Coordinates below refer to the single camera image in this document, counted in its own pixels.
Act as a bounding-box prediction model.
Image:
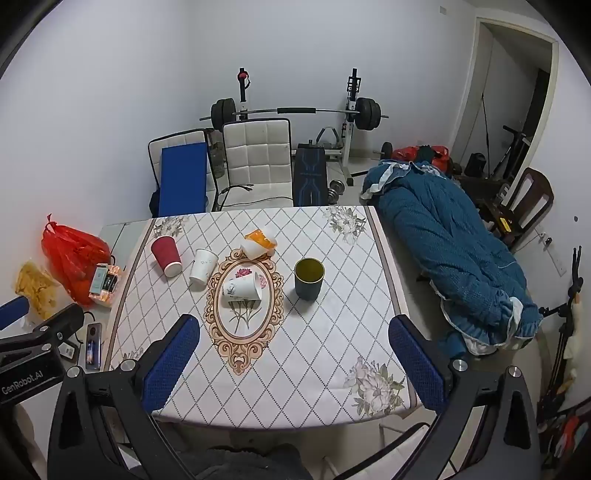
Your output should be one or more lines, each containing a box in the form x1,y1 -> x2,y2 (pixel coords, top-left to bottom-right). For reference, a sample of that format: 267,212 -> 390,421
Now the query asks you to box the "black cable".
218,184 -> 256,209

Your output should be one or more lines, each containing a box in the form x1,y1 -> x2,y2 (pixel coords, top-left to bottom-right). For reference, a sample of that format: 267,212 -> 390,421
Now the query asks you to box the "white door frame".
454,17 -> 562,155

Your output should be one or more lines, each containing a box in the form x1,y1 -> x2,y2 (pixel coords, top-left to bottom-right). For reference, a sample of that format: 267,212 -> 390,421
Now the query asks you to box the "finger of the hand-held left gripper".
31,303 -> 86,346
0,296 -> 30,331

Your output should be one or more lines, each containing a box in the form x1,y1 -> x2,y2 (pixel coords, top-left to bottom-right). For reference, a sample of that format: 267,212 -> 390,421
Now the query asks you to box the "black bench pad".
293,143 -> 330,208

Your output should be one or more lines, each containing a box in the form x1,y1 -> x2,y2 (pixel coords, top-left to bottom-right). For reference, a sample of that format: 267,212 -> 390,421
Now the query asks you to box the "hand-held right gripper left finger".
47,314 -> 201,480

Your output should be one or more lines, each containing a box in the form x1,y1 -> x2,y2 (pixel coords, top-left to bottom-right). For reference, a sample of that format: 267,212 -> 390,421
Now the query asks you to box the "red paper cup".
151,236 -> 182,278

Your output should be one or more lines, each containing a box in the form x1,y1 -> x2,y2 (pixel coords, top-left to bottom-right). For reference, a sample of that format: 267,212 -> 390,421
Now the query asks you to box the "barbell with black plates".
211,97 -> 390,131

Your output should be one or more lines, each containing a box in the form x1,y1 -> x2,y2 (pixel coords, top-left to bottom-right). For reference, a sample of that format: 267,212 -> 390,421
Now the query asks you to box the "dark wooden chair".
495,167 -> 555,253

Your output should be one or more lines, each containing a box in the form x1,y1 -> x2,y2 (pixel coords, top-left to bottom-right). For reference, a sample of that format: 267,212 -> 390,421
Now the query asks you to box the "white diamond-pattern floral tablecloth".
105,206 -> 422,424

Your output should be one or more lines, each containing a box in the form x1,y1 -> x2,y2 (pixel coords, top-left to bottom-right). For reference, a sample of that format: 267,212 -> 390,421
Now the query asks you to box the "teal quilt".
359,159 -> 544,356

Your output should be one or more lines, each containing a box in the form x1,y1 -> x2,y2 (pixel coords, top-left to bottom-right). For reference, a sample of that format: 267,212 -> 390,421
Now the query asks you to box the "blue folded mat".
150,143 -> 208,217

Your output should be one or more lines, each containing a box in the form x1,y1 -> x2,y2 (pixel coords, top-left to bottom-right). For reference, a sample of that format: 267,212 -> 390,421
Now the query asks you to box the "orange and white paper cup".
241,228 -> 277,260

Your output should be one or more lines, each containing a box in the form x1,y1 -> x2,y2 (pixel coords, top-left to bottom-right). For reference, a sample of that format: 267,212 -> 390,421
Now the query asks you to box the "black tripod stand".
537,246 -> 584,407

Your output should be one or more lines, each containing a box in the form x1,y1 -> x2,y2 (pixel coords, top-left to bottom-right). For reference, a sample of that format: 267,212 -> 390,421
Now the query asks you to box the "yellow plastic bag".
15,261 -> 59,320

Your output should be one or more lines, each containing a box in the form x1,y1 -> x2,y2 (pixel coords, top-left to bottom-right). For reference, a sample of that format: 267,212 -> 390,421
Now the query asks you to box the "small white device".
89,263 -> 108,296

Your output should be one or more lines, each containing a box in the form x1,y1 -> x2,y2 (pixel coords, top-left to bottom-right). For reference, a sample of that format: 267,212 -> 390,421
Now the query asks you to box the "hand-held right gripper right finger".
389,315 -> 541,480

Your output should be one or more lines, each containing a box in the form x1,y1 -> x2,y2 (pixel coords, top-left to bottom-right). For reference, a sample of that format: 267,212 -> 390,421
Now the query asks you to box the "red plastic bag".
41,213 -> 112,308

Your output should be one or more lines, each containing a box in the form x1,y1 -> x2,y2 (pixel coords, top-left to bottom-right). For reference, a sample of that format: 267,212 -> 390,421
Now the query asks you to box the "white weight rack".
233,68 -> 370,188

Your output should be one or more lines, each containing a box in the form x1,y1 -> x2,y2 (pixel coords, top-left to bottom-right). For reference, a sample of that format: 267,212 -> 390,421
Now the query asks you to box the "white floral paper cup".
222,271 -> 263,301

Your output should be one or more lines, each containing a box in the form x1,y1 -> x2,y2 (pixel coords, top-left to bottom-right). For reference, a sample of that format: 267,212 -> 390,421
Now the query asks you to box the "orange packet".
92,264 -> 124,309

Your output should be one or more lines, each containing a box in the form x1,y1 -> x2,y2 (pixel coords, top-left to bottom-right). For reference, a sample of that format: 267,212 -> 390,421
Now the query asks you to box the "dark green metal cup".
294,258 -> 325,302

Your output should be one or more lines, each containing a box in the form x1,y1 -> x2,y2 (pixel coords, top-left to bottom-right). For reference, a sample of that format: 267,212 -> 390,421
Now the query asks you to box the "plain white paper cup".
189,249 -> 219,286

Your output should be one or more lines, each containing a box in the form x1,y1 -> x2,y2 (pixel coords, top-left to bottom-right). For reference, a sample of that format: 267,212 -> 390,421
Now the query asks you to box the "dark cloth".
178,443 -> 315,480

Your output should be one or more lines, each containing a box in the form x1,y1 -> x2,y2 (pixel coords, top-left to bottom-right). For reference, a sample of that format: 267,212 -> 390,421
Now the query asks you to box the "clear water bottle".
209,142 -> 227,179

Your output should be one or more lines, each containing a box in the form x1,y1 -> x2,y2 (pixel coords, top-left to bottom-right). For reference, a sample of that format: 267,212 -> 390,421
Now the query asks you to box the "black smartphone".
85,322 -> 103,370

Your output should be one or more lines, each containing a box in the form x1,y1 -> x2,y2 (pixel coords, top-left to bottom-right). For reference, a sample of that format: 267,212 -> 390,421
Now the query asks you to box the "white padded chair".
148,128 -> 219,217
218,118 -> 295,211

